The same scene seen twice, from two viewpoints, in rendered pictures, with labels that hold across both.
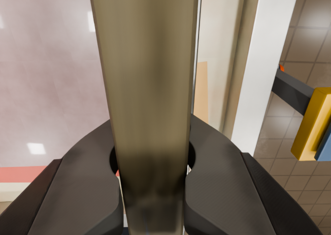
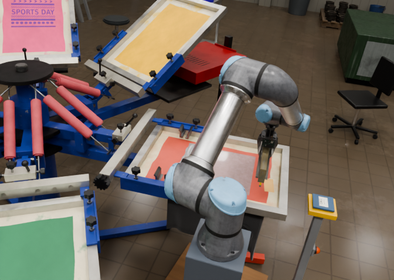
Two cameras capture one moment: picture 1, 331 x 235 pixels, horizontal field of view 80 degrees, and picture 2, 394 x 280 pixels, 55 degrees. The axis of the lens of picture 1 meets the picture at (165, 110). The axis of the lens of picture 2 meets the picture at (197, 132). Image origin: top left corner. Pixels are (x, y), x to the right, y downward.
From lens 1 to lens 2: 1.91 m
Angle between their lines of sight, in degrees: 88
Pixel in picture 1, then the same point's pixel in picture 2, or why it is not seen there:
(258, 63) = (283, 175)
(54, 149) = not seen: hidden behind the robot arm
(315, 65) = not seen: outside the picture
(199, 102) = (271, 185)
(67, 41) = (241, 169)
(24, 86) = (227, 173)
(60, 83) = (235, 174)
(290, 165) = not seen: outside the picture
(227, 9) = (277, 173)
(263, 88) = (286, 179)
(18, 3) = (234, 164)
